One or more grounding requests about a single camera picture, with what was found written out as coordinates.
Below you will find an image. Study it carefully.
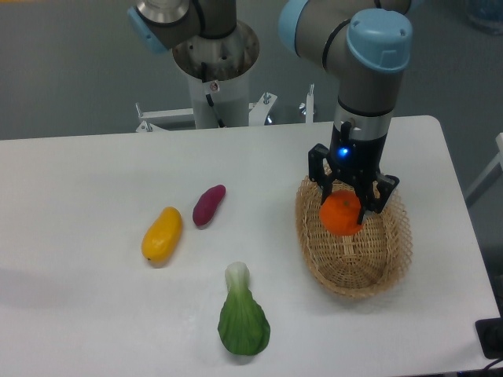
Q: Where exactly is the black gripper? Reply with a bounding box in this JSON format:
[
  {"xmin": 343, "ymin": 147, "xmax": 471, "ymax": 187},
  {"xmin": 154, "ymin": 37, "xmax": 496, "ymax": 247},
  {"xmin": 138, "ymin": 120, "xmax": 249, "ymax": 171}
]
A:
[{"xmin": 308, "ymin": 121, "xmax": 400, "ymax": 225}]

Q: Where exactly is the orange fruit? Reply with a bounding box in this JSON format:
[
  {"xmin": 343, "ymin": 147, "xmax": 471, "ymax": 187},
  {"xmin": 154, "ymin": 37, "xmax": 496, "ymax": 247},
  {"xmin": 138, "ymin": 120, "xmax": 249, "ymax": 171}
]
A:
[{"xmin": 319, "ymin": 190, "xmax": 362, "ymax": 236}]

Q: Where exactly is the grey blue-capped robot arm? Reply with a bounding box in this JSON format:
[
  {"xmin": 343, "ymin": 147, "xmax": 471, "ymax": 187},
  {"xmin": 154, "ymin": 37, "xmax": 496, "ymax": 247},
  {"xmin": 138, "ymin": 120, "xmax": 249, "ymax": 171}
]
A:
[{"xmin": 127, "ymin": 1, "xmax": 413, "ymax": 224}]

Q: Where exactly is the woven wicker basket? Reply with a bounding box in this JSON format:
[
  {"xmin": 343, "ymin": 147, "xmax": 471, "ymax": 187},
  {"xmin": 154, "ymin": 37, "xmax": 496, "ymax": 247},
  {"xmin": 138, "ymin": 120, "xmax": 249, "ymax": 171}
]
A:
[{"xmin": 296, "ymin": 177, "xmax": 413, "ymax": 299}]

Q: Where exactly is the purple sweet potato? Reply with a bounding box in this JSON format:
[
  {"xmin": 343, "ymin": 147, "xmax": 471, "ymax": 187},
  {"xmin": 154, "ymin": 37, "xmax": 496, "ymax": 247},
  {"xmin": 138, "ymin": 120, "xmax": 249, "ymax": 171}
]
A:
[{"xmin": 193, "ymin": 185, "xmax": 226, "ymax": 227}]

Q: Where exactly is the green bok choy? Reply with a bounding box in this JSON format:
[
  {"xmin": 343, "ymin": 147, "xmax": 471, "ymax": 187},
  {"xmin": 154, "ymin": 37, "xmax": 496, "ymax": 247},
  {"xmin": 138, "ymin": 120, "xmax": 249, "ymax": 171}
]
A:
[{"xmin": 217, "ymin": 262, "xmax": 270, "ymax": 356}]

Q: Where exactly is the blue translucent object top right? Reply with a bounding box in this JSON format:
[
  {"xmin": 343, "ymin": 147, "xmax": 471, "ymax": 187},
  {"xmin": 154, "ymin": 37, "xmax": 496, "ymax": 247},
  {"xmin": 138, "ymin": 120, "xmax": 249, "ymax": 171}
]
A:
[{"xmin": 464, "ymin": 0, "xmax": 502, "ymax": 35}]

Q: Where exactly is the yellow mango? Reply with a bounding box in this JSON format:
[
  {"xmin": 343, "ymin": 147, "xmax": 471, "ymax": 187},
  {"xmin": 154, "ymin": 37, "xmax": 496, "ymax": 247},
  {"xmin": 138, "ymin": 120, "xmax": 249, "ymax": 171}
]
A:
[{"xmin": 141, "ymin": 207, "xmax": 183, "ymax": 264}]

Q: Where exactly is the black device at table edge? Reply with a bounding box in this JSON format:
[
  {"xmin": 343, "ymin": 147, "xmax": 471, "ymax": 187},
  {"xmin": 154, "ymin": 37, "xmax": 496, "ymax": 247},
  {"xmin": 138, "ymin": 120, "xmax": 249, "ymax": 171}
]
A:
[{"xmin": 475, "ymin": 317, "xmax": 502, "ymax": 360}]

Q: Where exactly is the white metal mounting frame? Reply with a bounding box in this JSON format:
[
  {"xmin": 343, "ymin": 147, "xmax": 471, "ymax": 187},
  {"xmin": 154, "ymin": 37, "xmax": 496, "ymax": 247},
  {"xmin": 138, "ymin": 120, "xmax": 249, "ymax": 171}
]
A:
[{"xmin": 135, "ymin": 83, "xmax": 317, "ymax": 133}]

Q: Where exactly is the white frame at right edge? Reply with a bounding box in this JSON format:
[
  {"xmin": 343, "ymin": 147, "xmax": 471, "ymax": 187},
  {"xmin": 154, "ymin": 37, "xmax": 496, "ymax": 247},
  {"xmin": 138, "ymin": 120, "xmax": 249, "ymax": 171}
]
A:
[{"xmin": 464, "ymin": 133, "xmax": 502, "ymax": 207}]

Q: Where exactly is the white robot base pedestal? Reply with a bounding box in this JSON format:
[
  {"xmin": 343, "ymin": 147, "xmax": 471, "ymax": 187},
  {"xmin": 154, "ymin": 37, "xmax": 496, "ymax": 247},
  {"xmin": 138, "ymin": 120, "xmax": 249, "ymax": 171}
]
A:
[{"xmin": 172, "ymin": 21, "xmax": 259, "ymax": 129}]

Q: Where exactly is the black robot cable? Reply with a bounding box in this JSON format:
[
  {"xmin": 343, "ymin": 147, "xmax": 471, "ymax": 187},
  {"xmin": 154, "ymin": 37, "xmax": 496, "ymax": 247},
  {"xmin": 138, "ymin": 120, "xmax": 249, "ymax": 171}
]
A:
[{"xmin": 200, "ymin": 61, "xmax": 227, "ymax": 129}]

